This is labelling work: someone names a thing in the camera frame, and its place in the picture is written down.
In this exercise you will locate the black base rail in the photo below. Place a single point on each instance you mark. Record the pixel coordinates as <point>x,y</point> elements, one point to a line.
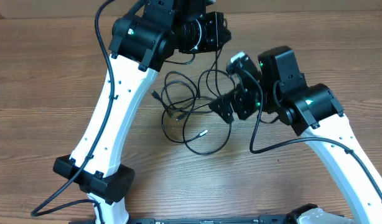
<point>262,219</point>

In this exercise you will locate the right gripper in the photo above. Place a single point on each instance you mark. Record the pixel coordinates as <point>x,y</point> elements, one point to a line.
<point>237,96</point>

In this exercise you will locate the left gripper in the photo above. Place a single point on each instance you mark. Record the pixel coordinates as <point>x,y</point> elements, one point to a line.
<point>213,21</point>

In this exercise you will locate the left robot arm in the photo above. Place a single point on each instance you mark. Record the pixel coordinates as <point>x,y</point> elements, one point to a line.
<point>142,41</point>

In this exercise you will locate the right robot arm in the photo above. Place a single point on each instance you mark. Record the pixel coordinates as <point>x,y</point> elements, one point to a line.
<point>276,85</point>

